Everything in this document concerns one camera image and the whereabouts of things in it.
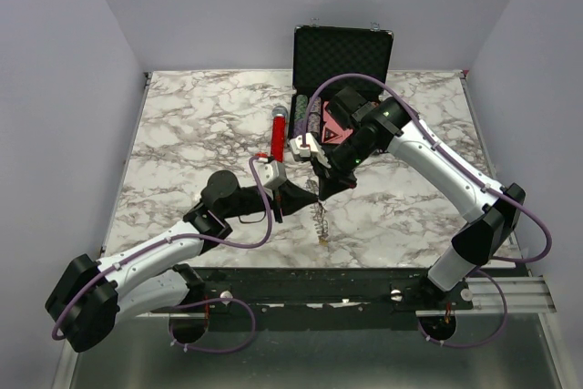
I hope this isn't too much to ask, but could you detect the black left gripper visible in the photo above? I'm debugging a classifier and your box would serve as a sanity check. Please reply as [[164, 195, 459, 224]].
[[222, 179, 319, 224]]

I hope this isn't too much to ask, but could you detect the loose pink playing cards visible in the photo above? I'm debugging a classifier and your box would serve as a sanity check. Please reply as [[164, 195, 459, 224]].
[[321, 120, 353, 145]]

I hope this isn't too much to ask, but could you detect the green blue chip stack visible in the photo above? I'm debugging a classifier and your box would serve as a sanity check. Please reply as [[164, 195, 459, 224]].
[[294, 95, 309, 121]]

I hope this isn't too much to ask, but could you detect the purple chip stack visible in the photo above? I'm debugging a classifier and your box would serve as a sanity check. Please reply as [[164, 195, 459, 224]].
[[292, 118, 306, 138]]

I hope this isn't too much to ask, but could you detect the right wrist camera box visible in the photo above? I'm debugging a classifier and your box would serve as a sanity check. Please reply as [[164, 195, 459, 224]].
[[289, 133, 330, 168]]

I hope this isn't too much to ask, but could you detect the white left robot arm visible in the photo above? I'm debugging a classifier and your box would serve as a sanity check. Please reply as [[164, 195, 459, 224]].
[[45, 163, 318, 353]]

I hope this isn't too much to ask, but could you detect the black triangular all-in button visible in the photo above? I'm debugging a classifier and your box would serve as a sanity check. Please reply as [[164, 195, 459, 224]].
[[322, 127, 340, 144]]

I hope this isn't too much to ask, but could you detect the red glitter microphone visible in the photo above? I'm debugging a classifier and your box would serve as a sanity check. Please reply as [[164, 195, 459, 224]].
[[271, 105, 288, 162]]

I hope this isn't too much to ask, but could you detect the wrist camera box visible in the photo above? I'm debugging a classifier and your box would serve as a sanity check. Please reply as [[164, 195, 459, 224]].
[[254, 157, 287, 190], [289, 133, 330, 168]]

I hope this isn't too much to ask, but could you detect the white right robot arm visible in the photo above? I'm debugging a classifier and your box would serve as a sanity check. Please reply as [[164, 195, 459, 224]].
[[312, 87, 526, 309]]

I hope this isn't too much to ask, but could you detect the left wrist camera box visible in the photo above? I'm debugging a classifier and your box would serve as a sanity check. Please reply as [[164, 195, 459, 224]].
[[254, 157, 287, 190]]

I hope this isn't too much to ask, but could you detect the pink playing card deck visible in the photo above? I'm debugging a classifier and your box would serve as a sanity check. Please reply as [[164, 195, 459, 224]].
[[322, 101, 333, 123]]

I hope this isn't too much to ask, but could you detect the black poker chip case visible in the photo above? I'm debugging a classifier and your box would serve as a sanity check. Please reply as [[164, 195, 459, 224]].
[[288, 25, 394, 148]]

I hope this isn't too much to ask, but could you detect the orange blue chip stack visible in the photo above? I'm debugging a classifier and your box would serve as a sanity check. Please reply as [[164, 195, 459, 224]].
[[309, 97, 322, 113], [307, 113, 321, 137]]

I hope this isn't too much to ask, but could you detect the round metal keyring disc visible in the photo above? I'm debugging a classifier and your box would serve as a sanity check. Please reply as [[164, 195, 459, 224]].
[[305, 179, 329, 240]]

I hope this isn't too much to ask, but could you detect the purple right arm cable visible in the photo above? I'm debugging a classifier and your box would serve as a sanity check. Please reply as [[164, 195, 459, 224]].
[[304, 73, 553, 351]]

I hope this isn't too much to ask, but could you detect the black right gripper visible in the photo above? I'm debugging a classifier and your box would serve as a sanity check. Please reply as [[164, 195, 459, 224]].
[[310, 132, 377, 200]]

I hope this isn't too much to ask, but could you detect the orange blue lower chip stack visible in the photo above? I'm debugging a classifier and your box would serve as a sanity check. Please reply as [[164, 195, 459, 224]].
[[307, 113, 321, 137]]

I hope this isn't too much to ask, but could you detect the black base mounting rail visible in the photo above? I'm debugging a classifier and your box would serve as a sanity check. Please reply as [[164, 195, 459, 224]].
[[169, 264, 473, 340]]

